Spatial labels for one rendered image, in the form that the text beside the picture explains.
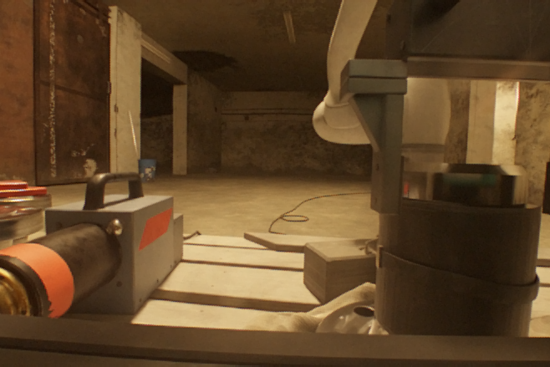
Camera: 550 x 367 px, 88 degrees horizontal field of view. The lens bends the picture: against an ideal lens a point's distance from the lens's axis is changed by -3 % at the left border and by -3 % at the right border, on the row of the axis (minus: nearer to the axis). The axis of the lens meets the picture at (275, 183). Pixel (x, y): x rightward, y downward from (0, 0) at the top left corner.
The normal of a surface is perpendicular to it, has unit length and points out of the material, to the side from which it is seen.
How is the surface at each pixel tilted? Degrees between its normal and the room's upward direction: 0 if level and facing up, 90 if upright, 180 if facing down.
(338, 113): 122
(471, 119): 90
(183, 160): 90
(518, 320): 90
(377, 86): 90
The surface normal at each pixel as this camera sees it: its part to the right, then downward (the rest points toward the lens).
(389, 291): -0.96, 0.00
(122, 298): 0.04, 0.07
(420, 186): -0.85, 0.01
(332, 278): 0.29, 0.07
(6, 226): 0.92, 0.05
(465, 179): -0.42, 0.05
